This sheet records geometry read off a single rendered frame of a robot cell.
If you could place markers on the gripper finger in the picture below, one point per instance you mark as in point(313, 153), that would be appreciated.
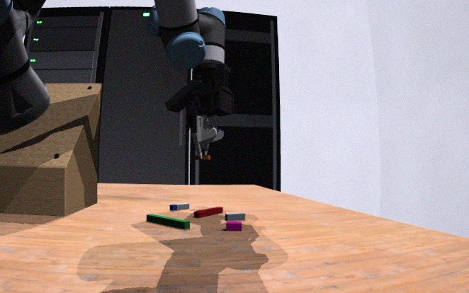
point(219, 135)
point(200, 129)

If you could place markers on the green rod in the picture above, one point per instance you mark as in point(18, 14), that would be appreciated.
point(168, 221)

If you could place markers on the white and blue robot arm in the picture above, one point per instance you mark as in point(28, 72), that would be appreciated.
point(23, 96)

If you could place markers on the orange rod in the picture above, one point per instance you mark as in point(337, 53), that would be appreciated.
point(205, 157)

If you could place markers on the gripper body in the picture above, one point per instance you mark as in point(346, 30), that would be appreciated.
point(215, 75)

